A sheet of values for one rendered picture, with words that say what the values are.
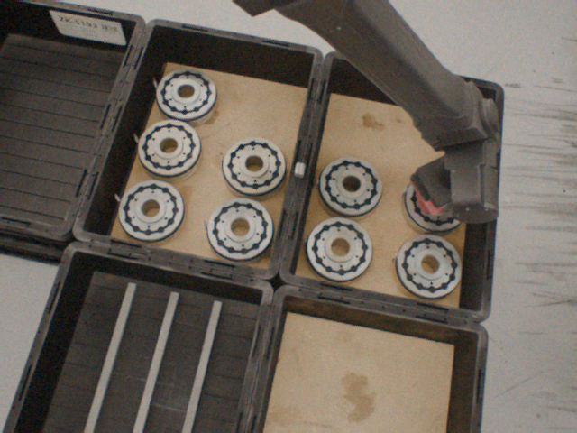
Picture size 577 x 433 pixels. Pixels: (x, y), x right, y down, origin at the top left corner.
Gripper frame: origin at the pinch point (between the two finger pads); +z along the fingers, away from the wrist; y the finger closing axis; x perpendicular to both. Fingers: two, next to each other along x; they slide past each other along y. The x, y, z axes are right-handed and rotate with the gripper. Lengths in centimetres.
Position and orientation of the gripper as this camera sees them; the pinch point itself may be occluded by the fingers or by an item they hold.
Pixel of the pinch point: (439, 198)
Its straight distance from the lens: 94.9
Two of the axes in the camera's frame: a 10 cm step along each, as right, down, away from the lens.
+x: -4.5, -8.3, 3.2
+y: 8.9, -4.2, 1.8
